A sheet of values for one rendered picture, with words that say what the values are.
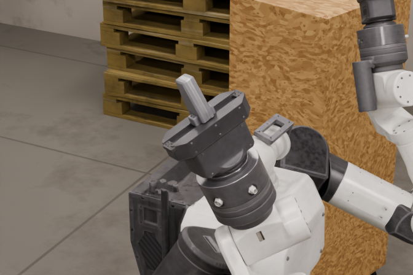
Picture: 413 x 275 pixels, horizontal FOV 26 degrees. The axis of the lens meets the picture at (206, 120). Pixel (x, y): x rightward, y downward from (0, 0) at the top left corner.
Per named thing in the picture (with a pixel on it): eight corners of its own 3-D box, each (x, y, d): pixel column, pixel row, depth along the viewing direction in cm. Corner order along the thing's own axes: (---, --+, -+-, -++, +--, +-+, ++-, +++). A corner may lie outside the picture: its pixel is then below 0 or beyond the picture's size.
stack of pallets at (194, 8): (339, 103, 541) (348, -33, 506) (286, 156, 475) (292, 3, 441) (169, 70, 591) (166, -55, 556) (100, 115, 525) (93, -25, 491)
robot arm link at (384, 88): (421, 42, 165) (430, 102, 165) (387, 48, 175) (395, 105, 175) (371, 48, 160) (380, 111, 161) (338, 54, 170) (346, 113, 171)
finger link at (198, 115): (190, 80, 109) (209, 121, 112) (177, 75, 111) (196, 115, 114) (179, 87, 108) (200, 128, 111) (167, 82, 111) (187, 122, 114)
